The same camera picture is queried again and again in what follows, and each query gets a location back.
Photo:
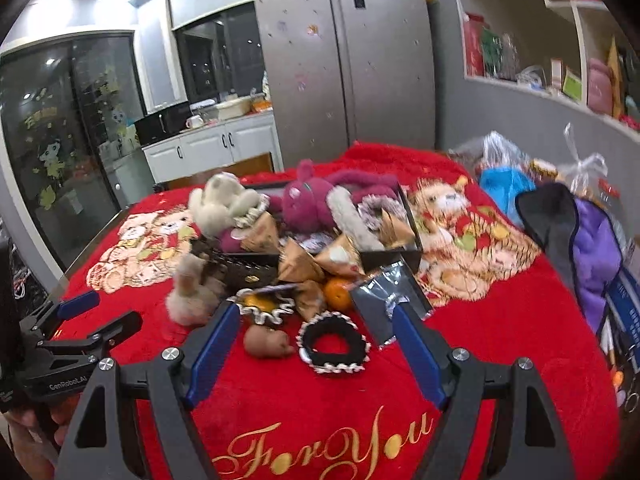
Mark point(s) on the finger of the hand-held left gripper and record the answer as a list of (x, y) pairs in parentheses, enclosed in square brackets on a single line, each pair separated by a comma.
[(75, 304), (110, 332)]

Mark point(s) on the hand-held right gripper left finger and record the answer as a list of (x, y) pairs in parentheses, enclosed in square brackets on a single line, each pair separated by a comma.
[(215, 350)]

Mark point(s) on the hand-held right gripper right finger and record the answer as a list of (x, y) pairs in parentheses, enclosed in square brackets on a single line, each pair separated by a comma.
[(420, 355)]

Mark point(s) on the black scrunchie with white trim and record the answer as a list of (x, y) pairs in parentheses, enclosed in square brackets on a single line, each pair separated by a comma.
[(310, 345)]

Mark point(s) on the black box with white inside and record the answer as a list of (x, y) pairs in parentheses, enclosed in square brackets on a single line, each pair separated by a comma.
[(390, 260)]

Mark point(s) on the magenta plush bunny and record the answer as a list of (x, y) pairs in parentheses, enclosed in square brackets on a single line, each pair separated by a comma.
[(305, 205)]

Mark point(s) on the person's left hand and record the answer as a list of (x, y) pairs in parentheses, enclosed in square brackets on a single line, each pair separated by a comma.
[(30, 445)]

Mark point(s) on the small brown plush toy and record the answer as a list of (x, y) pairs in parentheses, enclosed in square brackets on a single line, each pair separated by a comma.
[(265, 342)]

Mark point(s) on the small beige plush toy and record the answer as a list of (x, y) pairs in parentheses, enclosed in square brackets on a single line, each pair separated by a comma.
[(190, 300)]

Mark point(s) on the silver foil packet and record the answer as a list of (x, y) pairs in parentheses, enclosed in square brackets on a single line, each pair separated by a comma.
[(375, 295)]

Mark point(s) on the orange tangerine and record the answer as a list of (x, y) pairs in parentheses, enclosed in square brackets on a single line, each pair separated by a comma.
[(337, 292)]

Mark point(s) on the gold pyramid packet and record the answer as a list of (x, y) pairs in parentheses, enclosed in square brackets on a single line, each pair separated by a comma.
[(397, 230), (340, 257), (300, 262), (310, 300), (260, 235)]

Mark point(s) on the red printed blanket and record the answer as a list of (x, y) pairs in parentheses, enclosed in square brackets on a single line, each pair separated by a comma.
[(310, 410)]

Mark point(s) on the glass door with stickers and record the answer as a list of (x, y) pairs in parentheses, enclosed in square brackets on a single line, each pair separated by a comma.
[(75, 160)]

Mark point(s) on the white plush bear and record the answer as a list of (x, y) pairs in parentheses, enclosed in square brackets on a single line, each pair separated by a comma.
[(220, 195)]

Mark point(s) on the black cloth bag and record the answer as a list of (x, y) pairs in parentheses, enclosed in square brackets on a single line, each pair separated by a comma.
[(550, 230)]

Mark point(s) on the blue plastic bag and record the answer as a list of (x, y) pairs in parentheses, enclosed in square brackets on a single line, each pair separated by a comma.
[(505, 185)]

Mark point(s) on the black microwave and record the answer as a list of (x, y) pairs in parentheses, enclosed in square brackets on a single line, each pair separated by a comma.
[(160, 122)]

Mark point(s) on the white kitchen cabinet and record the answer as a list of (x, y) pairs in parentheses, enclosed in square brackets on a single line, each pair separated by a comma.
[(210, 147)]

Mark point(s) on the purple cloth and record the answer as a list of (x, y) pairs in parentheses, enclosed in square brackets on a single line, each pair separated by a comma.
[(595, 250)]

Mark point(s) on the blue printed bag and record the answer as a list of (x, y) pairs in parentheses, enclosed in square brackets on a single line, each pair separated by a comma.
[(625, 320)]

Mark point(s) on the clear plastic bag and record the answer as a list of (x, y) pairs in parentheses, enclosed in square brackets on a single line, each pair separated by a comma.
[(495, 152), (587, 170)]

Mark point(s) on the white mug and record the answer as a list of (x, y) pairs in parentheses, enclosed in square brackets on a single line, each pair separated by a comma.
[(195, 122)]

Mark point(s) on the cream basin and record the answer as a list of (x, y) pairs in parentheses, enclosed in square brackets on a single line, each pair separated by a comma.
[(232, 109)]

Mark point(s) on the orange snack package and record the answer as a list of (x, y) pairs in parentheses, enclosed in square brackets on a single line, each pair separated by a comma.
[(261, 104)]

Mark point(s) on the silver refrigerator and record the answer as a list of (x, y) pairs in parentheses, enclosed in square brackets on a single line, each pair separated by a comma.
[(310, 85)]

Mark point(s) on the dark window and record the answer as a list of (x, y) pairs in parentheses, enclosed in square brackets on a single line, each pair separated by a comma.
[(220, 55)]

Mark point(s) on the green package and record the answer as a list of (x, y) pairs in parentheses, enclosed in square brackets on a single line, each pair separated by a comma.
[(491, 55)]

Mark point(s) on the green card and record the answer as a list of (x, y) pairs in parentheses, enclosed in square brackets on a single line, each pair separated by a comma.
[(572, 84)]

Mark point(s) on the small framed picture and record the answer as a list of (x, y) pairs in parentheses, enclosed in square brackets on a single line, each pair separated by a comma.
[(557, 75)]

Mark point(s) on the red box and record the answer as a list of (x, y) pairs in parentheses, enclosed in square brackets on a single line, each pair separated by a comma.
[(473, 47)]

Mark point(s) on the pink bag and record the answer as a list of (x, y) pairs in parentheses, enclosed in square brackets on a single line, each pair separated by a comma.
[(599, 87)]

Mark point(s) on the white wall shelf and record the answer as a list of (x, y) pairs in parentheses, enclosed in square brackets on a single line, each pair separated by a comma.
[(577, 35)]

